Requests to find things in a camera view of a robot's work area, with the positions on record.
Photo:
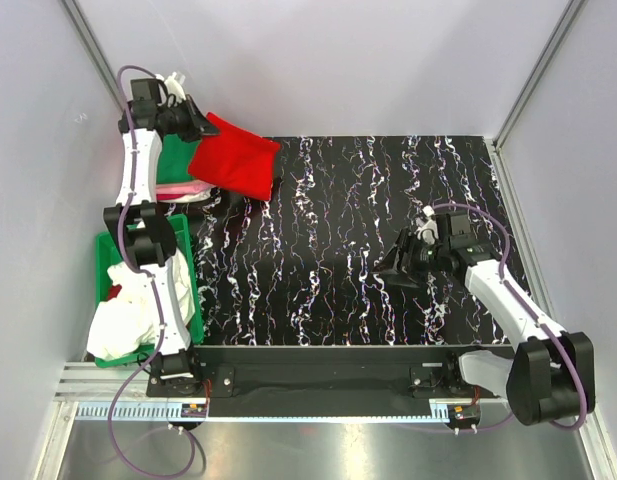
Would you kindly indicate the red t-shirt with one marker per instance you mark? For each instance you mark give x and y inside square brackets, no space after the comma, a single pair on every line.
[236,160]

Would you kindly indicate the folded green t-shirt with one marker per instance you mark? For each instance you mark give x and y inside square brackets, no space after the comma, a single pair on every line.
[174,160]

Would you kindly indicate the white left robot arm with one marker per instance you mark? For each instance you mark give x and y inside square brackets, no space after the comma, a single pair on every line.
[147,244]

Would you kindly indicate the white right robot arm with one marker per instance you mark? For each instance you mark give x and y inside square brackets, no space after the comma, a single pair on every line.
[551,376]

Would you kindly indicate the folded salmon pink t-shirt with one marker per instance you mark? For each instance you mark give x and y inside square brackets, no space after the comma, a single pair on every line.
[210,186]

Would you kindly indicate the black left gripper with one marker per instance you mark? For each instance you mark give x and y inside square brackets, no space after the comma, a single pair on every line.
[199,125]

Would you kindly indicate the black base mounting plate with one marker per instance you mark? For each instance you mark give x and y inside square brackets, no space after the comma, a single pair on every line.
[372,384]

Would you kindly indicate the aluminium frame rail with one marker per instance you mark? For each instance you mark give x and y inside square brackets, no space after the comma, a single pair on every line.
[120,393]

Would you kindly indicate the dark red garment in bin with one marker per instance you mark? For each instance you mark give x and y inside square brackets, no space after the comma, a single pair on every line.
[113,292]

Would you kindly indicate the crumpled white t-shirt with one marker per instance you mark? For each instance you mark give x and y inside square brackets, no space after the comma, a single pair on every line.
[126,321]

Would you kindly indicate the folded white t-shirt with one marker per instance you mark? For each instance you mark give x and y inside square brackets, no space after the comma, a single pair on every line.
[190,198]

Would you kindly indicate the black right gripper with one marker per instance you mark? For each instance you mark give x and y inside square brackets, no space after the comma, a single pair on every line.
[389,263]

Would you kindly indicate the folded magenta t-shirt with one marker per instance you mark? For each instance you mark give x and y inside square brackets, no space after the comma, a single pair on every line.
[175,191]

